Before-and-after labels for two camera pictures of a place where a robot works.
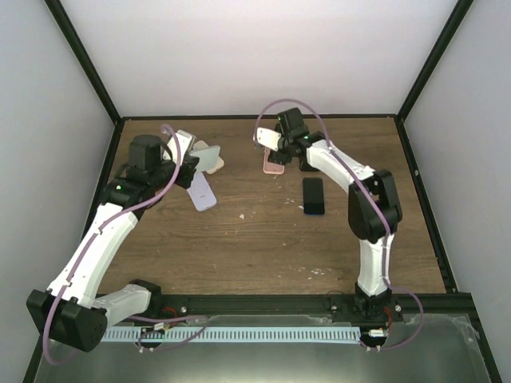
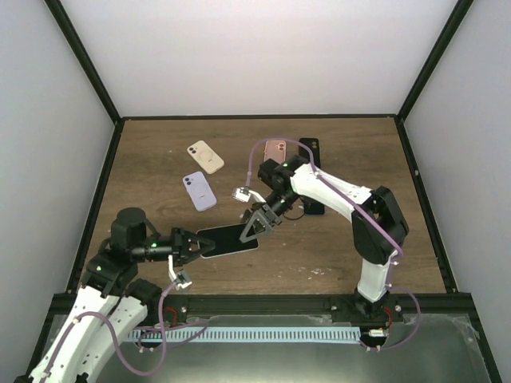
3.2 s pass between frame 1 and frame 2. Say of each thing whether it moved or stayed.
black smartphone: moved
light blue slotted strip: stayed
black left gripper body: moved
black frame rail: stayed
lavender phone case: stayed
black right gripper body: moved
